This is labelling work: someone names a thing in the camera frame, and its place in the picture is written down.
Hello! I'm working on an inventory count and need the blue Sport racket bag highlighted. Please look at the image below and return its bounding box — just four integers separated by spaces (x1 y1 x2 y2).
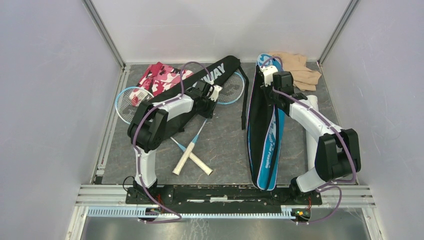
246 53 285 191

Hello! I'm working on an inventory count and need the black Crossway racket bag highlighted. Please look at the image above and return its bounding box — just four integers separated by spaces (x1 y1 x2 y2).
159 55 249 139

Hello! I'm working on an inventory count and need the white slotted cable duct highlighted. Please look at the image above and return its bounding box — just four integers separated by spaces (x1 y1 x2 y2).
87 206 296 220

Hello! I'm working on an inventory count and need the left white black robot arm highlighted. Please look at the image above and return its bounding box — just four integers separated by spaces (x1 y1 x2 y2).
127 80 223 204

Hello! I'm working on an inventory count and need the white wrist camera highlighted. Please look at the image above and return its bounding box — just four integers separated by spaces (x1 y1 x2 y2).
260 65 278 87
208 85 223 102

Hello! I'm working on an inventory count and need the pink camouflage racket bag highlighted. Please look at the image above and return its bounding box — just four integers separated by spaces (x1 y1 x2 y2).
135 62 194 106

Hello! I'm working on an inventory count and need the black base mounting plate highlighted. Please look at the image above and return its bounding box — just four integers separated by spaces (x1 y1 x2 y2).
125 184 323 215

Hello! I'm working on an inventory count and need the white shuttlecock tube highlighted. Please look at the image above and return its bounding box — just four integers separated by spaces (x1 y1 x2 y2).
305 95 319 170

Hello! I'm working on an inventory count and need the beige folded cloth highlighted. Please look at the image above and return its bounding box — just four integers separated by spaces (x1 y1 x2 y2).
268 52 322 92

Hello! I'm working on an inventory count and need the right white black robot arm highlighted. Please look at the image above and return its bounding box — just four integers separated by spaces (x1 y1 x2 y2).
259 66 361 204

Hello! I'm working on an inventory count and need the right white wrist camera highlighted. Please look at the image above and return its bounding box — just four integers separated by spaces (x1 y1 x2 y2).
260 65 278 87

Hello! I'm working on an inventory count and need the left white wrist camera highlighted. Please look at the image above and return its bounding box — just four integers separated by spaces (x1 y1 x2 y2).
208 85 223 102

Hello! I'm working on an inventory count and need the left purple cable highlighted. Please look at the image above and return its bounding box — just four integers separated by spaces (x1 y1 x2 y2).
131 61 213 224

